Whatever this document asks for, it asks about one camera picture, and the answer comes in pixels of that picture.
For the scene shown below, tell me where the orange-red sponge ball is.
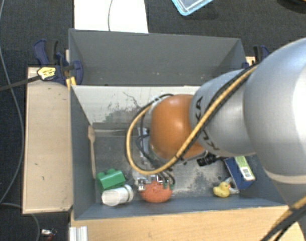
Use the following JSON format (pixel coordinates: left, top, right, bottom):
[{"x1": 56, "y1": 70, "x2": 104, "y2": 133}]
[{"x1": 139, "y1": 180, "x2": 173, "y2": 203}]

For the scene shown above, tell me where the white plastic bottle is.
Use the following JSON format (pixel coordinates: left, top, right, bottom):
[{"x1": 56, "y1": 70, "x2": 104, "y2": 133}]
[{"x1": 100, "y1": 184, "x2": 135, "y2": 207}]

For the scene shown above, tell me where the green toy brick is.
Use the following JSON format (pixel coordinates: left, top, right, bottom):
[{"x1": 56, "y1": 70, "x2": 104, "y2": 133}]
[{"x1": 95, "y1": 168, "x2": 126, "y2": 193}]

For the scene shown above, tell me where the yellow rubber duck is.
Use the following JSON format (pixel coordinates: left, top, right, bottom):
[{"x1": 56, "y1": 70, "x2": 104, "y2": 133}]
[{"x1": 213, "y1": 181, "x2": 232, "y2": 198}]

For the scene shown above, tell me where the blue box with green label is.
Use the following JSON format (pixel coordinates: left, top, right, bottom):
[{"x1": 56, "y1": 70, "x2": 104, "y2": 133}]
[{"x1": 224, "y1": 155, "x2": 256, "y2": 190}]

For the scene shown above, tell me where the grey metal bin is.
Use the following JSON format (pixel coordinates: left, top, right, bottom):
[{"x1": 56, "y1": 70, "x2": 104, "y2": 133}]
[{"x1": 68, "y1": 28, "x2": 289, "y2": 221}]

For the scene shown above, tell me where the pale wood board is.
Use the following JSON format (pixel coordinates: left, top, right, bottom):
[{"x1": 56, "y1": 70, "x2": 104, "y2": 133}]
[{"x1": 22, "y1": 66, "x2": 73, "y2": 215}]

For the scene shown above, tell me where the black cylinder on white bracket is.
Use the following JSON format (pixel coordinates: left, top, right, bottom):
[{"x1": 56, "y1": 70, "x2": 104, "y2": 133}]
[{"x1": 196, "y1": 154, "x2": 218, "y2": 167}]

